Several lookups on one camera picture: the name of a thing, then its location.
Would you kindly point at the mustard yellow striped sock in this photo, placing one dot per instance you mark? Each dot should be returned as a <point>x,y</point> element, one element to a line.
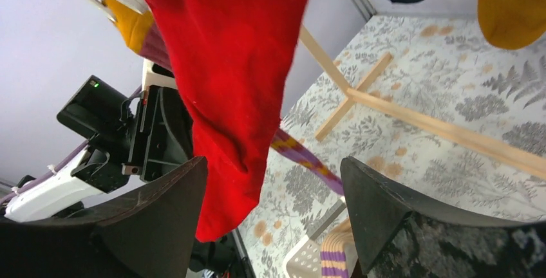
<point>511,24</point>

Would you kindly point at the wooden clothes rack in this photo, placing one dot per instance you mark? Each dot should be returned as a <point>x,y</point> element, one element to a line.
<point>500,151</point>

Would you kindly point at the purple striped beige sock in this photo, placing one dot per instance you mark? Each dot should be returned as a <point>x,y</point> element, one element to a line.
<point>332,251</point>

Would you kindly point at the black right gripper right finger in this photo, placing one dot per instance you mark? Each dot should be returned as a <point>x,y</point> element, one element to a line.
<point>400,232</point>

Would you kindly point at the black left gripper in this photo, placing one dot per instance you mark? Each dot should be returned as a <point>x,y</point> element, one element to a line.
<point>159,135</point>

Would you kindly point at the red sock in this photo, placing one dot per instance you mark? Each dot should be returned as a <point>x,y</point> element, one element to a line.
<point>230,60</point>

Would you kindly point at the white plastic basket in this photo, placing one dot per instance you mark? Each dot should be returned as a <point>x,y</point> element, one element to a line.
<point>303,260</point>

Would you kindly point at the maroon purple striped sock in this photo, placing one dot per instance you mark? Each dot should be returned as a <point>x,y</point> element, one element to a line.
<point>142,36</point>

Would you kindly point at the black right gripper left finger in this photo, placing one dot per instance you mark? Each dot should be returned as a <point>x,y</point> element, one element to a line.
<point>146,232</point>

